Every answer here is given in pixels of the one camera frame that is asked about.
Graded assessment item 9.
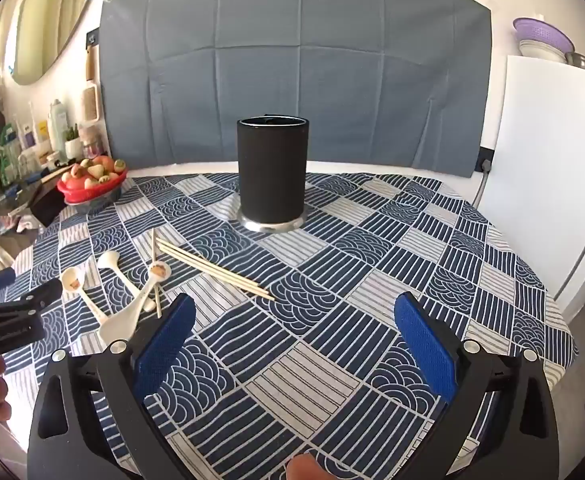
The grey power cable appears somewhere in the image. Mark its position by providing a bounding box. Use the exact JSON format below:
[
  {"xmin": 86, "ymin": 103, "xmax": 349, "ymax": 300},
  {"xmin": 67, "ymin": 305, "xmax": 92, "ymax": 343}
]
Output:
[{"xmin": 473, "ymin": 160, "xmax": 493, "ymax": 208}]

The blue patterned tablecloth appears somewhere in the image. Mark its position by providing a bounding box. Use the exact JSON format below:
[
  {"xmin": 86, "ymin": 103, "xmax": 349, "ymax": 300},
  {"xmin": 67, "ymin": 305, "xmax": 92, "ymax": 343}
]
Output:
[{"xmin": 2, "ymin": 172, "xmax": 578, "ymax": 480}]

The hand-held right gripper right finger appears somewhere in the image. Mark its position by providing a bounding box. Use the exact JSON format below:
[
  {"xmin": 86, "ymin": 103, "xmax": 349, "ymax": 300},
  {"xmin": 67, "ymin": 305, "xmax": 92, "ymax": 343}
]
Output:
[{"xmin": 394, "ymin": 292, "xmax": 563, "ymax": 480}]

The pile of pale strawberries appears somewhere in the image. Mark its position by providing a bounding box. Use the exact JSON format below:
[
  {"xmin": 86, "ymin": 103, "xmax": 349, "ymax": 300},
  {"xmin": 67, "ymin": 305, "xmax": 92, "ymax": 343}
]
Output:
[{"xmin": 61, "ymin": 157, "xmax": 127, "ymax": 190}]

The small potted plant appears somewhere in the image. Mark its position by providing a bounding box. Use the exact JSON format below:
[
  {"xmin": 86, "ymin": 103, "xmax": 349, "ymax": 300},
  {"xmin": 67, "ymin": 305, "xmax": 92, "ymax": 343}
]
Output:
[{"xmin": 63, "ymin": 125, "xmax": 83, "ymax": 160}]

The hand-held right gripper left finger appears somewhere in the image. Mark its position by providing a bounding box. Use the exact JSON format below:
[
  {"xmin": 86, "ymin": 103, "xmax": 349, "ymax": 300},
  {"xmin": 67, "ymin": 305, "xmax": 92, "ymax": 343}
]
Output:
[{"xmin": 27, "ymin": 292, "xmax": 198, "ymax": 480}]

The black cylindrical utensil holder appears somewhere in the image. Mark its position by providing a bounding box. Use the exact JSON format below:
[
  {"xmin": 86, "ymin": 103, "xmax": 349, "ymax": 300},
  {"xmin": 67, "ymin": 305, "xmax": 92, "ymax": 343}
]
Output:
[{"xmin": 236, "ymin": 116, "xmax": 309, "ymax": 233}]

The pink jar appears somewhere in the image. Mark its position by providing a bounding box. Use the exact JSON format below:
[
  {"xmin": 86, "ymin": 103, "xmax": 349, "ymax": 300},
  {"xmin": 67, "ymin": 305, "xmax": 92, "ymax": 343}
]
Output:
[{"xmin": 81, "ymin": 125, "xmax": 104, "ymax": 158}]

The white refrigerator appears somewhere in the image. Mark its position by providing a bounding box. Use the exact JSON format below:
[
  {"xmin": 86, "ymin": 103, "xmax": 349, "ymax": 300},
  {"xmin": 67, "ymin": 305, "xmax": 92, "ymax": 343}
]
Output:
[{"xmin": 475, "ymin": 55, "xmax": 585, "ymax": 316}]

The pale green bottle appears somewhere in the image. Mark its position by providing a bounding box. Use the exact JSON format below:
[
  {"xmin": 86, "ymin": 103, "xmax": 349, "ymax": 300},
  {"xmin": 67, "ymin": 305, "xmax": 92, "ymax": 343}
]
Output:
[{"xmin": 48, "ymin": 99, "xmax": 69, "ymax": 158}]

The purple colander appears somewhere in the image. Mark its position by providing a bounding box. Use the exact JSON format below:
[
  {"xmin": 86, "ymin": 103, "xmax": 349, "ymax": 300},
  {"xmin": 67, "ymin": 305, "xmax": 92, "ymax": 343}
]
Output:
[{"xmin": 513, "ymin": 17, "xmax": 575, "ymax": 53}]

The grey-blue wall cloth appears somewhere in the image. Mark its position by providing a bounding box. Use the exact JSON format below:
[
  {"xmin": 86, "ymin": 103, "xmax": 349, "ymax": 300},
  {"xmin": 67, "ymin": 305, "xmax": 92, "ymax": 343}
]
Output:
[{"xmin": 97, "ymin": 0, "xmax": 493, "ymax": 178}]

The person's right hand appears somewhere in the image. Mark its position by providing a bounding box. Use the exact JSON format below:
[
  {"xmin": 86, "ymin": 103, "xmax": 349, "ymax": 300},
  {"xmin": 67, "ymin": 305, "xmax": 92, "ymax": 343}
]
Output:
[{"xmin": 286, "ymin": 452, "xmax": 342, "ymax": 480}]

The oval wall mirror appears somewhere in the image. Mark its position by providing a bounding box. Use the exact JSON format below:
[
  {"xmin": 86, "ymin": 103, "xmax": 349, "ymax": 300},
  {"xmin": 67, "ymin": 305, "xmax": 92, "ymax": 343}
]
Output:
[{"xmin": 10, "ymin": 0, "xmax": 99, "ymax": 86}]

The red fruit bowl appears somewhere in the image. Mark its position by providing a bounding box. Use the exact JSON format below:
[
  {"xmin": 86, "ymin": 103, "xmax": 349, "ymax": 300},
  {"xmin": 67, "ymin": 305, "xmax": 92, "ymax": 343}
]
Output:
[{"xmin": 56, "ymin": 170, "xmax": 128, "ymax": 206}]

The white ceramic soup spoon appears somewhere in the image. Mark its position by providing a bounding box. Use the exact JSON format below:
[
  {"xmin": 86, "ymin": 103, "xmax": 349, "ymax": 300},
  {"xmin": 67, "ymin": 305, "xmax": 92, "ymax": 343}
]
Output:
[
  {"xmin": 96, "ymin": 251, "xmax": 156, "ymax": 312},
  {"xmin": 100, "ymin": 261, "xmax": 172, "ymax": 353},
  {"xmin": 60, "ymin": 267, "xmax": 107, "ymax": 322}
]

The white bowl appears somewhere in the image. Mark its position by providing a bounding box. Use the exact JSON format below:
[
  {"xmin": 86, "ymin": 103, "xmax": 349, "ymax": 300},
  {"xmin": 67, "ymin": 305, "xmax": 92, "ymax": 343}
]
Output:
[{"xmin": 517, "ymin": 40, "xmax": 571, "ymax": 59}]

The wooden hair brush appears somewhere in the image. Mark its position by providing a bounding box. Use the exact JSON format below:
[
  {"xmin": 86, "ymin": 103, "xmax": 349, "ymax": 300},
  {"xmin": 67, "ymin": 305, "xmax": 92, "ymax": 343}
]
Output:
[{"xmin": 83, "ymin": 85, "xmax": 98, "ymax": 123}]

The white bottle purple label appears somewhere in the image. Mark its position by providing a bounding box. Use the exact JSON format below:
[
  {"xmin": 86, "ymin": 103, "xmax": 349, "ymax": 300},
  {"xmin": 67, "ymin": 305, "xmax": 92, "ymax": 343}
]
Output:
[{"xmin": 22, "ymin": 102, "xmax": 38, "ymax": 148}]

